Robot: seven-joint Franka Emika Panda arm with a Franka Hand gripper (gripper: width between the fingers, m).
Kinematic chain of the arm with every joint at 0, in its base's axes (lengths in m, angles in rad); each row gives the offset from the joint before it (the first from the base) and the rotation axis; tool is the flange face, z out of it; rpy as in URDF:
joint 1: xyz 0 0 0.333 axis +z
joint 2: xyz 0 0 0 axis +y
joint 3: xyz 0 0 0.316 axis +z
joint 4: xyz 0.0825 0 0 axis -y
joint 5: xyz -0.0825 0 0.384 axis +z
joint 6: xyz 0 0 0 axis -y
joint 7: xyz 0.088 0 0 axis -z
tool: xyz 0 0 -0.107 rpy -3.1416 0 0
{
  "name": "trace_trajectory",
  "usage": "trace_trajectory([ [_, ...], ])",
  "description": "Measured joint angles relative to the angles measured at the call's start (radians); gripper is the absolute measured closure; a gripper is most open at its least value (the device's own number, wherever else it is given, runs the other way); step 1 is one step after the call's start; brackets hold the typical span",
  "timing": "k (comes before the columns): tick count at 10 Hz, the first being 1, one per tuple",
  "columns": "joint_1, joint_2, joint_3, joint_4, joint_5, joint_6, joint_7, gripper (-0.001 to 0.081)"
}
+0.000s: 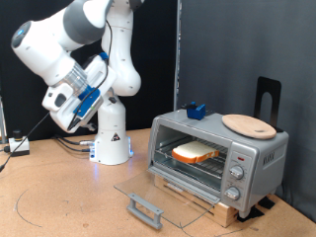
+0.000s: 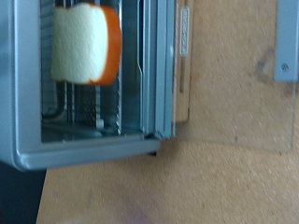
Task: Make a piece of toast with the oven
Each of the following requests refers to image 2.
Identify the glass oven door grey handle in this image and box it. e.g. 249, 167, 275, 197
170, 0, 299, 154

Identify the white bread slice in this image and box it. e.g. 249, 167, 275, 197
50, 2, 123, 87

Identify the silver toaster oven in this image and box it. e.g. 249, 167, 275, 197
0, 0, 176, 173

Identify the wooden pallet base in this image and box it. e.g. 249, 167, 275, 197
174, 0, 195, 124

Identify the metal wire oven rack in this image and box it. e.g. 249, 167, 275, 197
40, 0, 123, 133

